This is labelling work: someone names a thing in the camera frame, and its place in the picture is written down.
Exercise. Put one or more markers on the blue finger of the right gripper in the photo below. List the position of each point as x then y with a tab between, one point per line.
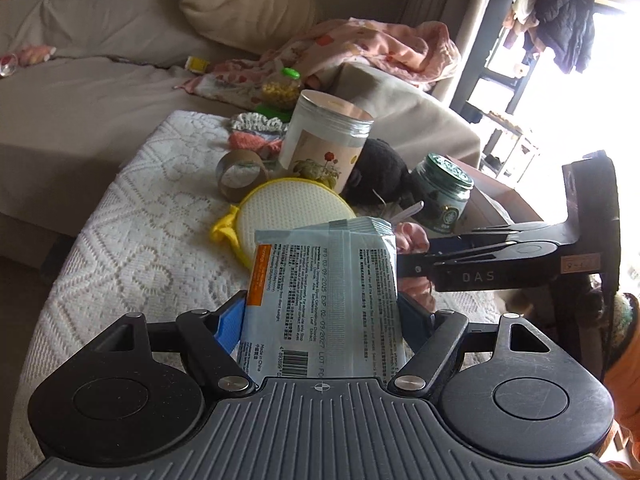
485	237
512	261

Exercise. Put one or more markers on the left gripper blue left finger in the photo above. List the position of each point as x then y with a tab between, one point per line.
230	318

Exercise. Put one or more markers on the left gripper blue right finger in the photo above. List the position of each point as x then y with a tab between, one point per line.
417	324

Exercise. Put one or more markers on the blue wet wipes pack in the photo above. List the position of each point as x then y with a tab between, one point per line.
322	303

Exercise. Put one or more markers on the black plush toy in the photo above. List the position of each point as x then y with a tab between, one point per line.
380	176

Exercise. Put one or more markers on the pink cardboard box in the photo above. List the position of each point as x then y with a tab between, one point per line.
491	203

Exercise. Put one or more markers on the green lid glass jar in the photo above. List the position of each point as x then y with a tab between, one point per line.
444	189

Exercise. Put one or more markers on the metal balcony shelf rack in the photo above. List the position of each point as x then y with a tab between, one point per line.
509	150

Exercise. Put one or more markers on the floral tin with silver lid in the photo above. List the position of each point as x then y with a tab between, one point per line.
324	139

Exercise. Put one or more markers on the frilly grey scrunchie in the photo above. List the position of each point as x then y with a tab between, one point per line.
258	123

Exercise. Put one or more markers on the green lid snack jar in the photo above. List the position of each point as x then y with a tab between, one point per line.
281	90

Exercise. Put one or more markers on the pink floral blanket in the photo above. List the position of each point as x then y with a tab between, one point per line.
420	55

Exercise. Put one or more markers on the dark hanging jacket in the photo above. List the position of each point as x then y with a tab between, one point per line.
566	26

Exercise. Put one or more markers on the small yellow box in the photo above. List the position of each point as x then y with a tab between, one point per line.
196	65

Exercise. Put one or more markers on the beige pillow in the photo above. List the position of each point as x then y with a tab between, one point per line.
254	26

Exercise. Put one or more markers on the grey covered sofa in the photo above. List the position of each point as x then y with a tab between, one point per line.
69	125

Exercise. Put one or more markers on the pink small plush toy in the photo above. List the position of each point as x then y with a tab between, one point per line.
34	55

